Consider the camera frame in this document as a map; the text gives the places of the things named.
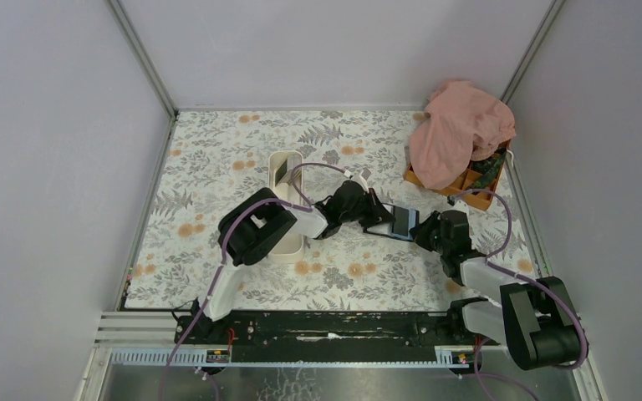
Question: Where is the pink cloth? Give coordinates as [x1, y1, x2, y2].
[408, 79, 517, 190]

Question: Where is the cream plastic oblong tray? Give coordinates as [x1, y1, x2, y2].
[267, 150, 306, 264]

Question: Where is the wooden organizer box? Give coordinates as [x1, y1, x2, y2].
[404, 140, 513, 212]

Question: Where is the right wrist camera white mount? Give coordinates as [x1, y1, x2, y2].
[447, 196, 471, 215]

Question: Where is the purple cable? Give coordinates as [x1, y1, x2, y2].
[446, 188, 591, 401]
[156, 161, 353, 401]

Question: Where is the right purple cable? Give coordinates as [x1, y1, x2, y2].
[446, 188, 591, 401]

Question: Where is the floral patterned table mat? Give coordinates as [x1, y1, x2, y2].
[125, 109, 547, 312]

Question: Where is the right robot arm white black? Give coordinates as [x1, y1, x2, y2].
[410, 210, 589, 370]

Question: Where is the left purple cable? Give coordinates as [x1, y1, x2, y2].
[156, 161, 353, 401]

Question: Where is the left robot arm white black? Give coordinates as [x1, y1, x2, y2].
[198, 180, 395, 322]

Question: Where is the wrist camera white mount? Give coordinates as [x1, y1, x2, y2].
[447, 196, 471, 215]
[344, 168, 371, 192]

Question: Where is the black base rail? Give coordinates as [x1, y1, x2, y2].
[174, 311, 480, 365]

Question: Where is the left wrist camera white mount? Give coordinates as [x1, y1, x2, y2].
[344, 168, 371, 192]

